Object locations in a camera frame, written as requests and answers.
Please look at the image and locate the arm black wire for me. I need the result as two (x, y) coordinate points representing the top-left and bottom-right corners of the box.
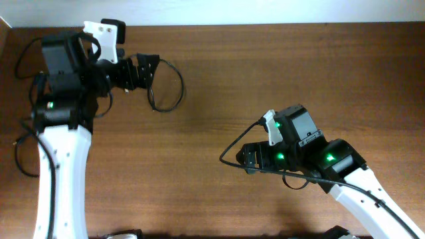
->
(218, 119), (422, 239)
(19, 122), (57, 239)

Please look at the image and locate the black usb cable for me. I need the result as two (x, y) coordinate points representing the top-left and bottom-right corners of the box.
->
(14, 36), (47, 110)
(12, 134), (41, 179)
(124, 54), (185, 114)

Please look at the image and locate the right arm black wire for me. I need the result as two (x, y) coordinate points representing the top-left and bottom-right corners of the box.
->
(218, 119), (422, 239)

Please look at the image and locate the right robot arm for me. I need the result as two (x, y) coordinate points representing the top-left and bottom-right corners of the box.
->
(236, 139), (424, 238)

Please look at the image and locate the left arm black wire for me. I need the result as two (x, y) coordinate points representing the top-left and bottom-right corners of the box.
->
(19, 122), (57, 239)

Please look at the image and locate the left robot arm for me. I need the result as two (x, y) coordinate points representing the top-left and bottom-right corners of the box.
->
(31, 31), (161, 238)

